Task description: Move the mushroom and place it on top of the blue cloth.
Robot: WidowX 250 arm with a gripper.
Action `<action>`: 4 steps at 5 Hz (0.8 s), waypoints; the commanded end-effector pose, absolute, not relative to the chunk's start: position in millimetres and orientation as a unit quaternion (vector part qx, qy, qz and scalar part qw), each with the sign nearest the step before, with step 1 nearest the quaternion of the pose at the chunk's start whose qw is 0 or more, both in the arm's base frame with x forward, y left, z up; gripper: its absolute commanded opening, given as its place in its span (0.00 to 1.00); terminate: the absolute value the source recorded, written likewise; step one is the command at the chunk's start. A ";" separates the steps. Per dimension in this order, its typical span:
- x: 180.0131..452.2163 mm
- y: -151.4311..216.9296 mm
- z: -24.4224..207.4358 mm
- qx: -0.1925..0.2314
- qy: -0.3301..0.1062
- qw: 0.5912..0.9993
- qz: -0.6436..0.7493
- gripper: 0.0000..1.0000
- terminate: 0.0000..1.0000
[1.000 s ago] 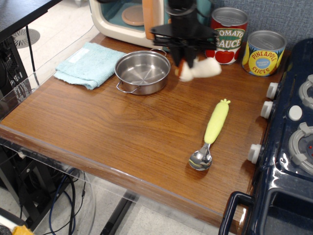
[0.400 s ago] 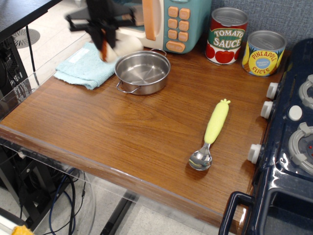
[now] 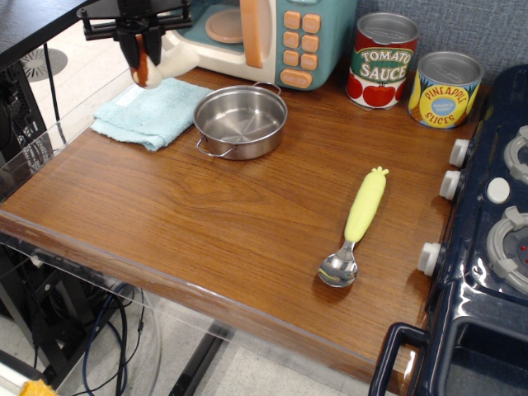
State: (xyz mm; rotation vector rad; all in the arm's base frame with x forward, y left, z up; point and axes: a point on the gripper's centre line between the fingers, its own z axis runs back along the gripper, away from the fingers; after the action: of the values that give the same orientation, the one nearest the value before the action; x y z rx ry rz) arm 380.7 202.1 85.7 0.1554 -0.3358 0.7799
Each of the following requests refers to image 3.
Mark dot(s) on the white stove knob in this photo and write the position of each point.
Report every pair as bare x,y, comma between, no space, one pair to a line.
428,258
458,152
450,184

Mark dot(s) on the stainless steel pan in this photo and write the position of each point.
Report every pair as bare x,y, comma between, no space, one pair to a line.
241,122

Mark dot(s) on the plush brown white mushroom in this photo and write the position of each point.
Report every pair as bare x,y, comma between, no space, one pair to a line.
175,62

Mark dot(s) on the white stove knob upper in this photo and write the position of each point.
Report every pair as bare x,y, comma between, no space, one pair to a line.
458,152

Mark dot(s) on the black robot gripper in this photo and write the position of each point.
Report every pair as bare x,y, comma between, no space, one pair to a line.
127,19

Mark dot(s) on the tomato sauce can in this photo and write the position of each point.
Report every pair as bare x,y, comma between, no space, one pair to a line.
381,58

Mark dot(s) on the white stove knob middle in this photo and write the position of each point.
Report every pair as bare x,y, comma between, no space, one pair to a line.
450,184

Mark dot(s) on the light blue folded rag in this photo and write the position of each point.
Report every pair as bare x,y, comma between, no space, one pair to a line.
153,118

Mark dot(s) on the pineapple slices can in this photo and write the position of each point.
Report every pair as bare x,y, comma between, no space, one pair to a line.
444,89

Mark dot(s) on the dark blue toy stove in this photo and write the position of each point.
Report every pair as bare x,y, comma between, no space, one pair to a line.
475,338

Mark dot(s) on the black desk at left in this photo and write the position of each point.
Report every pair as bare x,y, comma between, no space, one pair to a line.
26,25

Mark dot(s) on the spoon with yellow-green handle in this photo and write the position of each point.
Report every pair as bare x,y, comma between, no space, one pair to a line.
340,268

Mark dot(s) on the white stove knob lower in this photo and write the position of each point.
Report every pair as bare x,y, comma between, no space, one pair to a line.
428,258

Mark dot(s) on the teal cream toy microwave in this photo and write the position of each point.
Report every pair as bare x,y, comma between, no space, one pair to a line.
293,44

